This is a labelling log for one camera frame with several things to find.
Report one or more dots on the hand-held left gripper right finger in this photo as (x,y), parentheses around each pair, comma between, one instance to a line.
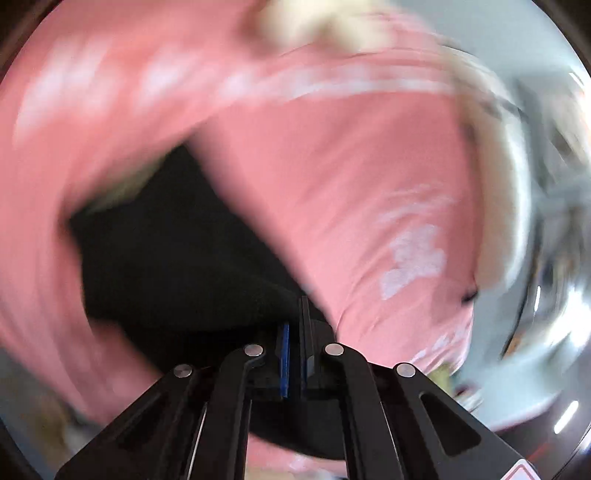
(304,350)

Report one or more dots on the black pants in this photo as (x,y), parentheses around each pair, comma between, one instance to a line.
(184,254)

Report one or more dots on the pink printed garment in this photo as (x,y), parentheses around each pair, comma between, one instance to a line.
(332,184)

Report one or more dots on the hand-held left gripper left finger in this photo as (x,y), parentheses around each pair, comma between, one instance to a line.
(283,364)

